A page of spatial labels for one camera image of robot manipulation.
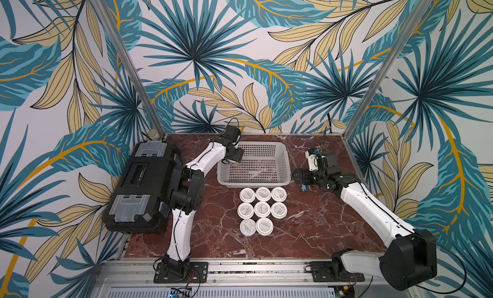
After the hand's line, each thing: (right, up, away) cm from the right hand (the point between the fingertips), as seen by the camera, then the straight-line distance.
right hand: (303, 172), depth 85 cm
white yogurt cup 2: (-17, -10, +3) cm, 20 cm away
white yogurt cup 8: (-17, -22, -6) cm, 28 cm away
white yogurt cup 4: (-25, -16, -2) cm, 30 cm away
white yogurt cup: (-25, -10, +3) cm, 27 cm away
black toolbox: (-65, -10, -12) cm, 67 cm away
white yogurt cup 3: (-10, -10, +3) cm, 15 cm away
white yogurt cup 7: (-24, -22, -5) cm, 33 cm away
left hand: (-32, +8, +14) cm, 36 cm away
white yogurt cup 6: (-11, -16, -1) cm, 20 cm away
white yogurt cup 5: (-18, -16, -1) cm, 24 cm away
